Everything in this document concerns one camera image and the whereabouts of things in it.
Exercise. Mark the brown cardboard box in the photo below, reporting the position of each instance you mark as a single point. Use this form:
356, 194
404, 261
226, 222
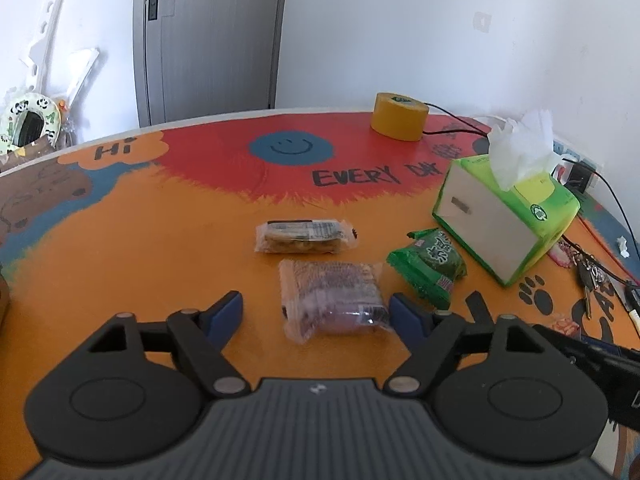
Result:
4, 305

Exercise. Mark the black charger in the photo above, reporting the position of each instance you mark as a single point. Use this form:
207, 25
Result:
577, 177

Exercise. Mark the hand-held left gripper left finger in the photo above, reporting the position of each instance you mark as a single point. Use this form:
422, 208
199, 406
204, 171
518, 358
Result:
225, 316

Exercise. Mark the grey door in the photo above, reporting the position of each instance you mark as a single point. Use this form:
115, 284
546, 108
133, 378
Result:
215, 45

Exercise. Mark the white tissue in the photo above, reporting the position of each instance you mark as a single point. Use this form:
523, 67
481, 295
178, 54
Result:
522, 147

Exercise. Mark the white wall socket plate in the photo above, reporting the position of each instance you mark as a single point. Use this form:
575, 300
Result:
482, 20

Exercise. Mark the crumpled white paper scrap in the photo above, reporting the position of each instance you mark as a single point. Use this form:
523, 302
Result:
623, 246

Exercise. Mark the small purple snack packet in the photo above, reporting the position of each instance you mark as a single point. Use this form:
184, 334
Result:
330, 290

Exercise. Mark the colourful printed table mat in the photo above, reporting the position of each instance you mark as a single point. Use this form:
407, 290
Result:
150, 240

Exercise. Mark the dark green snack packet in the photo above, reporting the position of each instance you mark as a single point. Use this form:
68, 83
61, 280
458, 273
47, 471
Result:
430, 265

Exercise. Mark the green tissue box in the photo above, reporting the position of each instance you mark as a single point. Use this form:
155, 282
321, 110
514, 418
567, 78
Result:
500, 230

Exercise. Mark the yellow tape roll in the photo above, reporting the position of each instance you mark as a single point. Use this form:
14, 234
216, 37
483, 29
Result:
397, 117

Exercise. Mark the tall white plastic bracket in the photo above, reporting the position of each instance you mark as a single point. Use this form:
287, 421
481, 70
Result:
42, 45

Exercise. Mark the white power strip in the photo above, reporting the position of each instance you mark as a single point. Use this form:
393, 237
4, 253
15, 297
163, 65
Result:
582, 160

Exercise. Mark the torn brown cardboard piece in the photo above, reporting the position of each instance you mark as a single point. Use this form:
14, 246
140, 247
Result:
30, 152

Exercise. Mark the brown nut bar packet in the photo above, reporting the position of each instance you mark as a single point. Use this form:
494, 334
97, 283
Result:
302, 236

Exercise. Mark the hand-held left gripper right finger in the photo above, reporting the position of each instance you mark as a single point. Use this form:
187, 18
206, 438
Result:
406, 317

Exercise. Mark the bunch of keys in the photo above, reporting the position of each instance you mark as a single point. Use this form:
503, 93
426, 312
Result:
590, 275

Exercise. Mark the white pen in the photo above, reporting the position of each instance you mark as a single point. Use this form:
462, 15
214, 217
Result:
634, 310

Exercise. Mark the short white plastic bracket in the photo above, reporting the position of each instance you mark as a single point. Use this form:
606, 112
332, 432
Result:
80, 72

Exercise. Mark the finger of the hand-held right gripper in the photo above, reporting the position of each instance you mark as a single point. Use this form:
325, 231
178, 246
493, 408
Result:
570, 346

